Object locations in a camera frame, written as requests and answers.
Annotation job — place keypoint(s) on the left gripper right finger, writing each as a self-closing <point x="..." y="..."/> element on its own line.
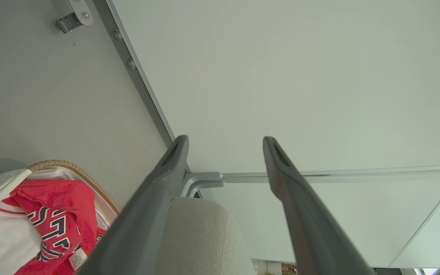
<point x="311" y="229"/>

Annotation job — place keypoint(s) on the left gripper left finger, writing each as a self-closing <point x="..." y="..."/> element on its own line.
<point x="139" y="225"/>

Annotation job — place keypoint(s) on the red patterned garment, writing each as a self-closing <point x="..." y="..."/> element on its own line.
<point x="63" y="198"/>

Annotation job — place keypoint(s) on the wicker laundry basket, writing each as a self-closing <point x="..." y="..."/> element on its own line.
<point x="75" y="168"/>

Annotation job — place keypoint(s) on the grey partition rail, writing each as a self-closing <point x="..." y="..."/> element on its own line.
<point x="357" y="173"/>

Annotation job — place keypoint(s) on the grey partition foot bracket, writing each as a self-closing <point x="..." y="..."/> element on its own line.
<point x="204" y="178"/>

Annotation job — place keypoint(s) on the grey partition frame post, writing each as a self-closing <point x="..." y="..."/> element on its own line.
<point x="124" y="47"/>

